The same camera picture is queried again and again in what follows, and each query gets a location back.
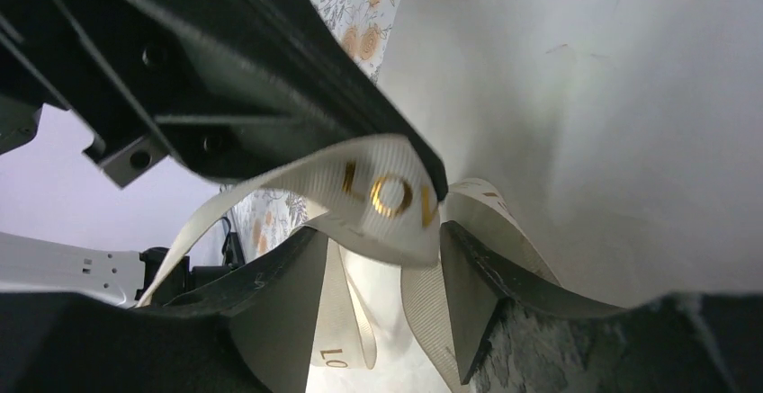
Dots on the cream printed ribbon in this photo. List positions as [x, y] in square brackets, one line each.
[379, 202]

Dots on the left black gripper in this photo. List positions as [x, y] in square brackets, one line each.
[145, 92]

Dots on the floral patterned table mat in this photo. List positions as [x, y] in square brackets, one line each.
[264, 219]

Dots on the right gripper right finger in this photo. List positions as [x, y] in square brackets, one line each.
[516, 332]

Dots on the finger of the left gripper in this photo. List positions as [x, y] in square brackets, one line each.
[297, 90]

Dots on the white translucent wrapping paper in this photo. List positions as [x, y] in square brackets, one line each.
[625, 137]

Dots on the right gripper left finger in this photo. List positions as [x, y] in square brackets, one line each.
[249, 331]

